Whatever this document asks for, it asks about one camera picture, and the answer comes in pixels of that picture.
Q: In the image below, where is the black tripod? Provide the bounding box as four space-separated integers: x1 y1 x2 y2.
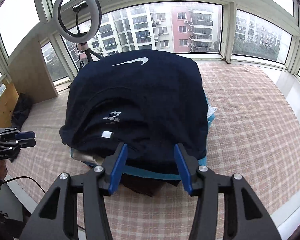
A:
75 42 102 65

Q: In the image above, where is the person's left hand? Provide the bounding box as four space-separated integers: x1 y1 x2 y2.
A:
0 158 8 180

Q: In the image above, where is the pink plaid blanket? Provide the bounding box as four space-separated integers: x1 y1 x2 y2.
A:
5 62 300 240

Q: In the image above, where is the light wooden board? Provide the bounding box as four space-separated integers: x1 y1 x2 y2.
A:
7 36 59 104

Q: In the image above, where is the stack of folded clothes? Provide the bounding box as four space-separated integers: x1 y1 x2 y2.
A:
70 92 218 197

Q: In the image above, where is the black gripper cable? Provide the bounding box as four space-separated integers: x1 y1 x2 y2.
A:
0 176 47 194

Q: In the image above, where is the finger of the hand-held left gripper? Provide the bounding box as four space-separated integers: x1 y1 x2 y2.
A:
0 127 36 140
0 140 37 153

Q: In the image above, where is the pine wood panel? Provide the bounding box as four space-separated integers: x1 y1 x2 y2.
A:
0 81 20 129

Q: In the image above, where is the dark grey garment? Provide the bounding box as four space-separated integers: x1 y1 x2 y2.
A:
11 92 33 130

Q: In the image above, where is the navy blue shirt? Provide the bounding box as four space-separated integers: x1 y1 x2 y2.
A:
59 49 210 175

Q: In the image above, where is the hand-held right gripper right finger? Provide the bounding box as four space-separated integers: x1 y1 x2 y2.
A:
174 144 282 240

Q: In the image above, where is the white ring light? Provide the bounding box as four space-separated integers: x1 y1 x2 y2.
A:
52 0 102 43

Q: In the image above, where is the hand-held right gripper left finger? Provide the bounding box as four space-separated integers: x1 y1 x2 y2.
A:
20 143 128 240

